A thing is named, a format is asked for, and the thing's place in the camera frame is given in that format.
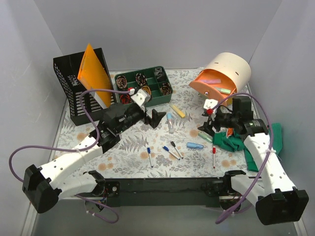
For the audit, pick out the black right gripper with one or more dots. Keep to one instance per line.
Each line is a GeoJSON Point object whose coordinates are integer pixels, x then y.
{"type": "Point", "coordinates": [211, 122]}

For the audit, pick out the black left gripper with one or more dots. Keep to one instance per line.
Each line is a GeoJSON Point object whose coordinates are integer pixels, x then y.
{"type": "Point", "coordinates": [146, 118]}

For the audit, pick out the yellow highlighter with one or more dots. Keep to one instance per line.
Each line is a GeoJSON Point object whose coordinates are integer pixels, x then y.
{"type": "Point", "coordinates": [177, 110]}

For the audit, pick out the pink highlighter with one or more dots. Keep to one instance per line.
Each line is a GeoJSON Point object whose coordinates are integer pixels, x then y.
{"type": "Point", "coordinates": [210, 81]}

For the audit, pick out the cream cylindrical drawer box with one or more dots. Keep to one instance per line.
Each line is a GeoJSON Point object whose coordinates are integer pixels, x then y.
{"type": "Point", "coordinates": [233, 71]}

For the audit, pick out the orange plastic folder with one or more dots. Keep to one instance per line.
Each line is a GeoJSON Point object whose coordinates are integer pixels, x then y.
{"type": "Point", "coordinates": [92, 75]}

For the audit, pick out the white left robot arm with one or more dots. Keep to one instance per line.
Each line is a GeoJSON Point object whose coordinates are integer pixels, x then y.
{"type": "Point", "coordinates": [44, 186]}

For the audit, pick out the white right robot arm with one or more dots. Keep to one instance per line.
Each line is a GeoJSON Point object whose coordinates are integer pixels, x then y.
{"type": "Point", "coordinates": [275, 197]}

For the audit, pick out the light green clear highlighter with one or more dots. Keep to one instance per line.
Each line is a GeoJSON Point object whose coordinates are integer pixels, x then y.
{"type": "Point", "coordinates": [205, 136]}

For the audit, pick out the blue highlighter upright cap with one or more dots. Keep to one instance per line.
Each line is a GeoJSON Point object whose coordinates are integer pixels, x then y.
{"type": "Point", "coordinates": [170, 123]}

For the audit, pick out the red cap marker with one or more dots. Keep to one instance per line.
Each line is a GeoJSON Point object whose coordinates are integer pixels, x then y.
{"type": "Point", "coordinates": [213, 156]}

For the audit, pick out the blue lying highlighter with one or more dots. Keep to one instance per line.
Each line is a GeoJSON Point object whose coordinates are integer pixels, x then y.
{"type": "Point", "coordinates": [194, 145]}

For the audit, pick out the green cloth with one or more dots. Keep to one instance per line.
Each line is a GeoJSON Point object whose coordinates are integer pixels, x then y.
{"type": "Point", "coordinates": [234, 143]}

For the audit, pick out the black cap marker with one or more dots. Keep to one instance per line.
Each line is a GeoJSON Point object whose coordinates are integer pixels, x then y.
{"type": "Point", "coordinates": [177, 150]}

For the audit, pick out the blue cap marker left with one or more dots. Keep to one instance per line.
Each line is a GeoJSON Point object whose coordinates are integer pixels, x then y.
{"type": "Point", "coordinates": [149, 156]}

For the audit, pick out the blue cap marker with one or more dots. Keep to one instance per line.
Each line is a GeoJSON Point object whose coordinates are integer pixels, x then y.
{"type": "Point", "coordinates": [171, 153]}
{"type": "Point", "coordinates": [149, 156]}

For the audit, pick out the blue cap marker middle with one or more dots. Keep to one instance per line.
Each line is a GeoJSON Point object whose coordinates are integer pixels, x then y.
{"type": "Point", "coordinates": [171, 153]}

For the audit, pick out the floral table mat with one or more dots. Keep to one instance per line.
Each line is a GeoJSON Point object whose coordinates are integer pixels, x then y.
{"type": "Point", "coordinates": [129, 158]}

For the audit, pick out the green compartment tray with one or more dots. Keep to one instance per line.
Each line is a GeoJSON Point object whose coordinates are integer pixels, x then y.
{"type": "Point", "coordinates": [152, 80]}

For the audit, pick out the black mesh file holder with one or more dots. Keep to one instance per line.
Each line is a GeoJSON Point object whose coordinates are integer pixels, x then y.
{"type": "Point", "coordinates": [66, 69]}

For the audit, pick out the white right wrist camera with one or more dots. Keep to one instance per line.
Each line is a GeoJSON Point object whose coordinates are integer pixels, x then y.
{"type": "Point", "coordinates": [209, 107]}

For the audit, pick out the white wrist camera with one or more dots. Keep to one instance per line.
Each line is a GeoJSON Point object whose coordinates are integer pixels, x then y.
{"type": "Point", "coordinates": [209, 107]}
{"type": "Point", "coordinates": [139, 96]}

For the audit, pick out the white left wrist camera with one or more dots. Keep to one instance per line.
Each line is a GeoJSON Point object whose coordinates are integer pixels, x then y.
{"type": "Point", "coordinates": [139, 96]}

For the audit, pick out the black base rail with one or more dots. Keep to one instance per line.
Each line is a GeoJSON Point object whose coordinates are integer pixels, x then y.
{"type": "Point", "coordinates": [131, 192]}

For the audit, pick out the aluminium frame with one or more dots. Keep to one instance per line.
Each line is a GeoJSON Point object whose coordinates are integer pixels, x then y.
{"type": "Point", "coordinates": [70, 217]}

